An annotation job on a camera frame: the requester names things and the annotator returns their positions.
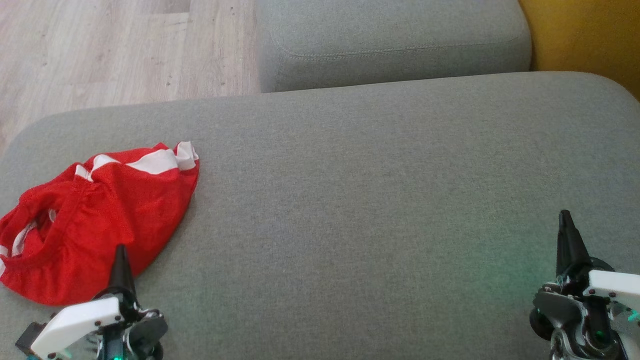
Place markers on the small grey sofa cushion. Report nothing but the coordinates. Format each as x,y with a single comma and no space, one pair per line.
390,45

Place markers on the yellow sofa cushion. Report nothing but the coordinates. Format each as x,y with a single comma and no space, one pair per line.
590,35

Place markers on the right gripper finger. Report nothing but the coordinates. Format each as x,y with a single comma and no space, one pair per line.
570,250

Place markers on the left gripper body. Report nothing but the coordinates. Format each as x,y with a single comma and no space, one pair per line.
80,322

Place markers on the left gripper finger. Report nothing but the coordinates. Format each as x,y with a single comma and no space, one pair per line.
121,277

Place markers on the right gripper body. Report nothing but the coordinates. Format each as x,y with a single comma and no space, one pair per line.
580,310

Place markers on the red garment with white band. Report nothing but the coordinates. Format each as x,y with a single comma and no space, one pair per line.
115,215

